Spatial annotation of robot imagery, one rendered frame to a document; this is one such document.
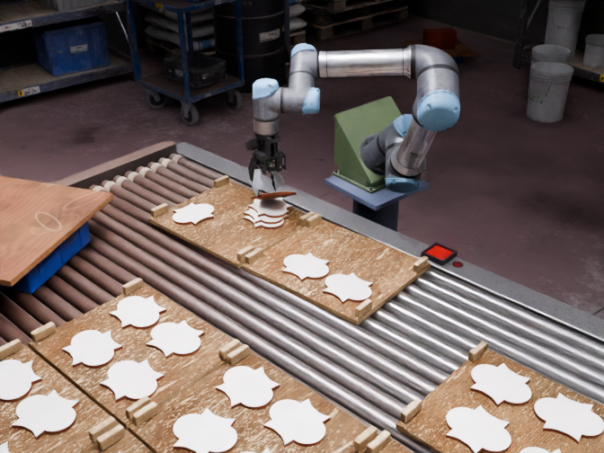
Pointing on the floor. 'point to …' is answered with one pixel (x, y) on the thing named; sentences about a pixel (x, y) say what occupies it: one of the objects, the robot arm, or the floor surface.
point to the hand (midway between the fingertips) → (265, 189)
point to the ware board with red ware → (440, 37)
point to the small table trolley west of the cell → (156, 87)
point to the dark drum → (253, 39)
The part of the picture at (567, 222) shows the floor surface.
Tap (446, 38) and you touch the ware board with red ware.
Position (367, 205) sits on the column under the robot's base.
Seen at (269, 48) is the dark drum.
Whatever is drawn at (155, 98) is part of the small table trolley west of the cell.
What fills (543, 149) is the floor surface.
